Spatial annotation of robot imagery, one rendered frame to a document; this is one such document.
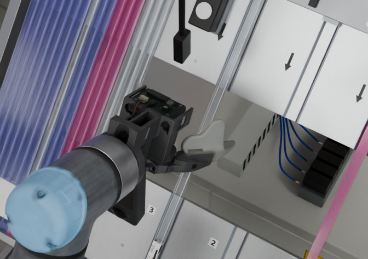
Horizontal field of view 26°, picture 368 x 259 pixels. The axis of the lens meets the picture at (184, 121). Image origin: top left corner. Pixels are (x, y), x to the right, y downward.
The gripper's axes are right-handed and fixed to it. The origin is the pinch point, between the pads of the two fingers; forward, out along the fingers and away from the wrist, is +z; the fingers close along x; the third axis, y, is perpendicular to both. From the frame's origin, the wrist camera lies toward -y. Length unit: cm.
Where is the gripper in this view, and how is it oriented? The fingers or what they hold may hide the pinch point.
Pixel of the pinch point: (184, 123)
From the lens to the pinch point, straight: 108.3
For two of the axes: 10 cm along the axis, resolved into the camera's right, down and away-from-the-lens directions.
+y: 2.6, -8.5, -4.6
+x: -8.6, -4.2, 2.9
